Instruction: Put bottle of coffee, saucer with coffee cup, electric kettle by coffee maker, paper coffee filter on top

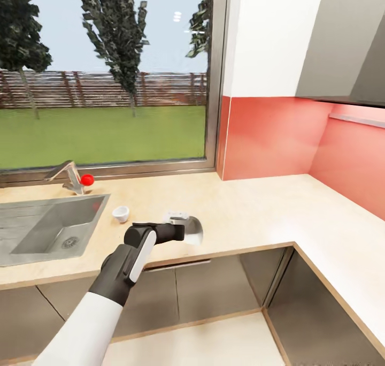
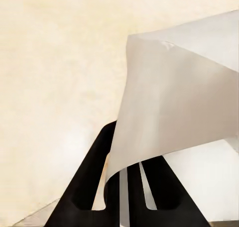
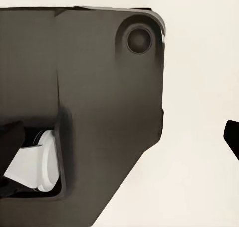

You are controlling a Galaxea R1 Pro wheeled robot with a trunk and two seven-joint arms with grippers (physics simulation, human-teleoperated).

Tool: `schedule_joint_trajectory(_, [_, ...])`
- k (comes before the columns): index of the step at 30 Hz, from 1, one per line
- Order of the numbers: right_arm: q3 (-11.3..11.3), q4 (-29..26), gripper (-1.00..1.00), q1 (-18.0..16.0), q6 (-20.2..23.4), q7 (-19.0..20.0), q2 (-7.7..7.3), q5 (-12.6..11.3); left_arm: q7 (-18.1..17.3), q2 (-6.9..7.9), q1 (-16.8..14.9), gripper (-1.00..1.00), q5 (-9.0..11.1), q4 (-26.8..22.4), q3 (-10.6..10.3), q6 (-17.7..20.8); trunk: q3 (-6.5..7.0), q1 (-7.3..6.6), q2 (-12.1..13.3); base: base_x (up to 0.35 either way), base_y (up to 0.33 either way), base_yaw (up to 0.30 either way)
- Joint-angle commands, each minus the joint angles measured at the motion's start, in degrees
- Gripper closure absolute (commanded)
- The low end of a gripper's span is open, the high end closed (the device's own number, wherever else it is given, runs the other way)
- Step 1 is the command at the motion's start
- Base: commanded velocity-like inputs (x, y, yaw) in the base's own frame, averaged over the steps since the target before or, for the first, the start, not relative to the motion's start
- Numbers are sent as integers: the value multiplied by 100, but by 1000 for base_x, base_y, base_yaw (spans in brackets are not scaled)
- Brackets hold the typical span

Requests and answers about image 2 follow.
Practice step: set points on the paper coffee filter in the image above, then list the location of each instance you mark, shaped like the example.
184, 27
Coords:
181, 101

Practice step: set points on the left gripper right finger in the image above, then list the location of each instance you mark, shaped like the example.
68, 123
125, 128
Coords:
175, 207

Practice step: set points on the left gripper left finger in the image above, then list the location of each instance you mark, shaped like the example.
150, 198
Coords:
74, 209

